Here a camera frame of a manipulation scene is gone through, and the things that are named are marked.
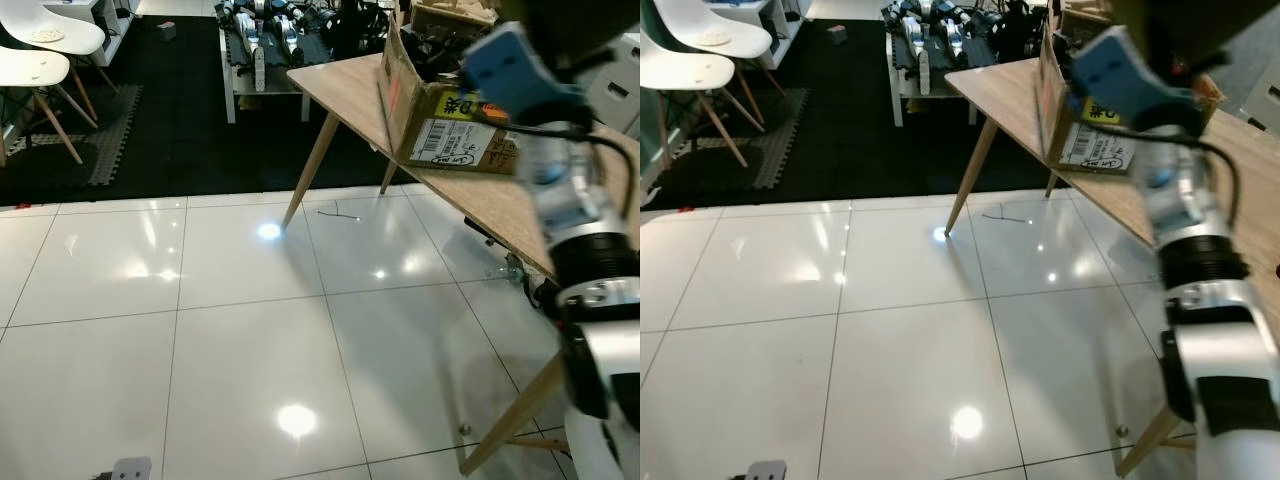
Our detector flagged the white shell chair wooden legs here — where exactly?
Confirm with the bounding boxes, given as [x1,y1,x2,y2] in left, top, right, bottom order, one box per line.
[0,0,108,129]
[640,35,713,193]
[0,46,85,167]
[664,0,774,169]

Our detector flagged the labelled cardboard box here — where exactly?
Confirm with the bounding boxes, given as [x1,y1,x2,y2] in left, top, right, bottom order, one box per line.
[1038,18,1229,177]
[378,18,523,177]

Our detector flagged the light wooden table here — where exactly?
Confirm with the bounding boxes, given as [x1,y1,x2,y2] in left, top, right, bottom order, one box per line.
[284,52,641,477]
[944,55,1280,477]

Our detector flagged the white cabinet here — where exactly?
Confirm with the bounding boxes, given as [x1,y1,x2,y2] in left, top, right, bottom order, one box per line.
[755,0,809,69]
[58,0,138,67]

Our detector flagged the grey foam mat strip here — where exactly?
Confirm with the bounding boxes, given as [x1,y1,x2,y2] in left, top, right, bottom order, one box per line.
[752,86,813,191]
[85,84,143,188]

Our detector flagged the white rack with robot parts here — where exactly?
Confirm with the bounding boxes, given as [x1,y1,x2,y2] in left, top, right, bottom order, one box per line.
[216,0,313,125]
[880,0,1003,128]

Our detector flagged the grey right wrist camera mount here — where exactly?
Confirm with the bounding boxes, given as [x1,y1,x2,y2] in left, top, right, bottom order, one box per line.
[1070,27,1201,127]
[462,25,591,127]

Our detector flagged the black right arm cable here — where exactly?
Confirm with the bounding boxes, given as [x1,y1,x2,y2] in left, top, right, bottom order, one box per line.
[1148,122,1243,253]
[510,118,635,251]

